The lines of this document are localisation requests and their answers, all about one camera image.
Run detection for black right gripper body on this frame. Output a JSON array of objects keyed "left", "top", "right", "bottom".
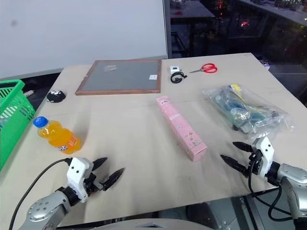
[{"left": 245, "top": 149, "right": 264, "bottom": 179}]

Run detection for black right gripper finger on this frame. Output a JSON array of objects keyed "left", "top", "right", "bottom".
[
  {"left": 220, "top": 154, "right": 249, "bottom": 179},
  {"left": 232, "top": 141, "right": 254, "bottom": 153}
]

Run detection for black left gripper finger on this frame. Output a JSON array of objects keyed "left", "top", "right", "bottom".
[
  {"left": 92, "top": 157, "right": 108, "bottom": 172},
  {"left": 102, "top": 167, "right": 125, "bottom": 192}
]

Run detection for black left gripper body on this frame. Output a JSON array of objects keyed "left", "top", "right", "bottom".
[{"left": 83, "top": 170, "right": 106, "bottom": 196}]

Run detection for clear plastic bag of items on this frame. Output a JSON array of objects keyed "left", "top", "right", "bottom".
[{"left": 202, "top": 83, "right": 295, "bottom": 138}]

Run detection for green plastic basket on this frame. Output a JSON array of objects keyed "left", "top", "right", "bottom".
[{"left": 0, "top": 79, "right": 36, "bottom": 171}]

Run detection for orange soda bottle blue cap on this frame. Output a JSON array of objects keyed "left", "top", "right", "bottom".
[{"left": 33, "top": 116, "right": 83, "bottom": 155}]

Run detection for grey robot body top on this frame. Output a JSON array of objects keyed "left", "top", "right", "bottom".
[{"left": 97, "top": 218, "right": 214, "bottom": 230}]

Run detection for long pink cardboard box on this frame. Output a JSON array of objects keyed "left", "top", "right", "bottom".
[{"left": 156, "top": 95, "right": 208, "bottom": 162}]

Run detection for black round eraser with eyes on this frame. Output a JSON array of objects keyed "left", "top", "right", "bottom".
[{"left": 46, "top": 89, "right": 66, "bottom": 104}]

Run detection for wood framed grey board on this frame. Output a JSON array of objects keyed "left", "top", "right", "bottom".
[{"left": 75, "top": 58, "right": 163, "bottom": 96}]

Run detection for dark background table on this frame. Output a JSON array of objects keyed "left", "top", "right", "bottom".
[{"left": 169, "top": 0, "right": 216, "bottom": 58}]

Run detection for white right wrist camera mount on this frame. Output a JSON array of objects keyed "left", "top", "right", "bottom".
[{"left": 251, "top": 136, "right": 275, "bottom": 180}]

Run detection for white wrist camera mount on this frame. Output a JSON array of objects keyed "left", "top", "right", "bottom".
[
  {"left": 66, "top": 157, "right": 94, "bottom": 204},
  {"left": 251, "top": 136, "right": 275, "bottom": 180}
]

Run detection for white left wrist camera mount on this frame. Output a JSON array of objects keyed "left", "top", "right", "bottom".
[{"left": 66, "top": 157, "right": 94, "bottom": 204}]

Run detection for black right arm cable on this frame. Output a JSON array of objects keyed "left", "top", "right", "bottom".
[{"left": 247, "top": 153, "right": 294, "bottom": 221}]

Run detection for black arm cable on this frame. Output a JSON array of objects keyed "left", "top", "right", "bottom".
[
  {"left": 8, "top": 158, "right": 73, "bottom": 230},
  {"left": 247, "top": 153, "right": 294, "bottom": 221}
]

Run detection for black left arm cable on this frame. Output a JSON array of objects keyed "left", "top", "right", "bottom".
[{"left": 8, "top": 158, "right": 73, "bottom": 230}]

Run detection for red handled scissors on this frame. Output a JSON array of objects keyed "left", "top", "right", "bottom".
[{"left": 189, "top": 63, "right": 218, "bottom": 74}]

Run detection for white charger with black cable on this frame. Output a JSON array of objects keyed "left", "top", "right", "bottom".
[{"left": 170, "top": 65, "right": 188, "bottom": 84}]

